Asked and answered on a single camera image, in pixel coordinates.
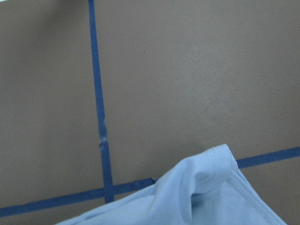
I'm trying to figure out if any light blue t-shirt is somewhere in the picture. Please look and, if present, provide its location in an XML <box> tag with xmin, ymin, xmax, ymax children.
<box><xmin>64</xmin><ymin>144</ymin><xmax>284</xmax><ymax>225</ymax></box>

